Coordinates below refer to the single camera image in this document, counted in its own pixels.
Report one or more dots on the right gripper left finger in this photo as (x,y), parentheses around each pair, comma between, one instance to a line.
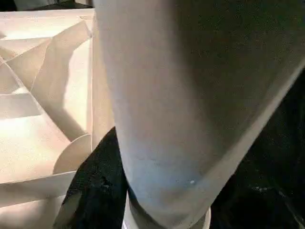
(95,191)

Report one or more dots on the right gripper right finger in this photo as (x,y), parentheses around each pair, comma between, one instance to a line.
(267,205)

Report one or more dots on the white plastic table leg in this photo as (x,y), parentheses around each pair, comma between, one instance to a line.
(190,95)

